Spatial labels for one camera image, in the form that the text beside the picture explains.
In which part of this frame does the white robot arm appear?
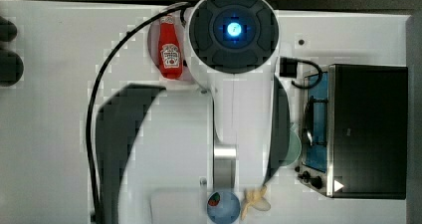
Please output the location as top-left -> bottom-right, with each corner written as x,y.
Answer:
94,0 -> 290,224

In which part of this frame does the red ketchup bottle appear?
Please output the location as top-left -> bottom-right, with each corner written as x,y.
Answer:
158,15 -> 183,80

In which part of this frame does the pink round plate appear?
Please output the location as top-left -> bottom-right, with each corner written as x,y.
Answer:
147,15 -> 194,86

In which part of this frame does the green round plate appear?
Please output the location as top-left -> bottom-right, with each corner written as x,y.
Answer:
282,122 -> 302,166

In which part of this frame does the strawberry in bowl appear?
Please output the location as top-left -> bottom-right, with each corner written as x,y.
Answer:
208,192 -> 221,207

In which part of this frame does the peeled banana toy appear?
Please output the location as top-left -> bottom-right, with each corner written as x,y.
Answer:
241,185 -> 271,220

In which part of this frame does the blue bowl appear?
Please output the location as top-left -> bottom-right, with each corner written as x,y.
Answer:
207,190 -> 240,224

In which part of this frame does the black toaster oven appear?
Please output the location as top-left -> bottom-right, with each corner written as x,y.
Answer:
296,64 -> 408,200

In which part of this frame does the black pot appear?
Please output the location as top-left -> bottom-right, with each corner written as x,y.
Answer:
0,50 -> 24,87

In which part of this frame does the black cylinder cup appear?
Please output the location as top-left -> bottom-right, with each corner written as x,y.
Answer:
0,17 -> 18,42

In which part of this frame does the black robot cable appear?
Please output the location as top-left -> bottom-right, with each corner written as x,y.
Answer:
85,1 -> 195,224

